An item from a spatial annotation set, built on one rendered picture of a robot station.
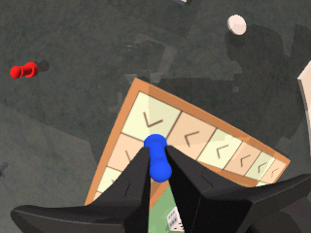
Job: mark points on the red game pawn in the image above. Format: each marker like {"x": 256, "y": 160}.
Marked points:
{"x": 30, "y": 69}

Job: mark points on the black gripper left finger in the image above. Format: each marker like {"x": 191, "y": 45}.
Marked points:
{"x": 122, "y": 208}

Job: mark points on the white die with black pips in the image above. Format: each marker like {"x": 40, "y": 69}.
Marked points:
{"x": 173, "y": 220}

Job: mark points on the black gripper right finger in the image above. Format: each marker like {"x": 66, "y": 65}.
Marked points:
{"x": 209, "y": 203}

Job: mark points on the blue game pawn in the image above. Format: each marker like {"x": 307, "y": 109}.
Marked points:
{"x": 159, "y": 169}

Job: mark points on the grey flat rectangular slab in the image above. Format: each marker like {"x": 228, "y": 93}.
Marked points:
{"x": 180, "y": 1}

